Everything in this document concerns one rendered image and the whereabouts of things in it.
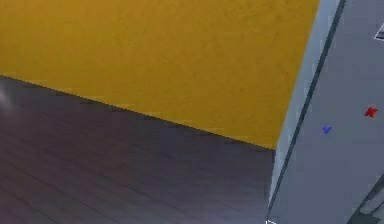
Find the red fridge magnet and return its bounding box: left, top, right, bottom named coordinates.
left=364, top=106, right=379, bottom=119

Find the grey fridge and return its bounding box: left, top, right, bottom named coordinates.
left=266, top=0, right=384, bottom=224

